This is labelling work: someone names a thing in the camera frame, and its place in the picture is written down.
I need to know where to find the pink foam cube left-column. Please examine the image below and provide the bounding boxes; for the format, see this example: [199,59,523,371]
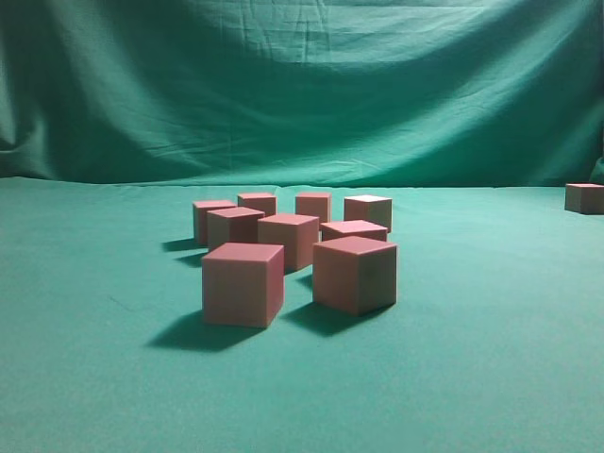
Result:
[320,220,388,241]
[344,194,393,232]
[238,193,277,216]
[207,207,265,251]
[202,243,284,328]

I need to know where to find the pink foam cube placed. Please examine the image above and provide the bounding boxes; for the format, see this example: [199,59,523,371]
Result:
[193,200,237,246]
[295,192,332,224]
[258,213,319,272]

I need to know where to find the green cloth backdrop and cover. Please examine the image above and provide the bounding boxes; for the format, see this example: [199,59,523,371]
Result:
[1,1,603,452]

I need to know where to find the pink foam cube right-column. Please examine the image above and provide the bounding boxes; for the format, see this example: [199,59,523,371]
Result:
[564,183,604,215]
[312,236,398,316]

